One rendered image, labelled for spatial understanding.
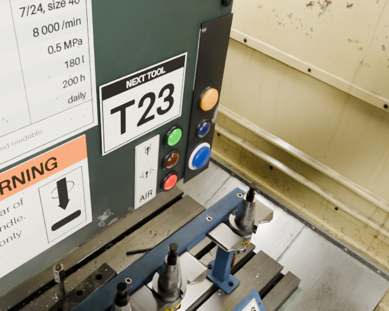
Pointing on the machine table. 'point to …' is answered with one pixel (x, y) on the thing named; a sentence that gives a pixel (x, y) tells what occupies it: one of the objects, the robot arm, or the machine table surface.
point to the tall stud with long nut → (60, 279)
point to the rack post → (222, 271)
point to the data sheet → (37, 76)
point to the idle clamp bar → (92, 286)
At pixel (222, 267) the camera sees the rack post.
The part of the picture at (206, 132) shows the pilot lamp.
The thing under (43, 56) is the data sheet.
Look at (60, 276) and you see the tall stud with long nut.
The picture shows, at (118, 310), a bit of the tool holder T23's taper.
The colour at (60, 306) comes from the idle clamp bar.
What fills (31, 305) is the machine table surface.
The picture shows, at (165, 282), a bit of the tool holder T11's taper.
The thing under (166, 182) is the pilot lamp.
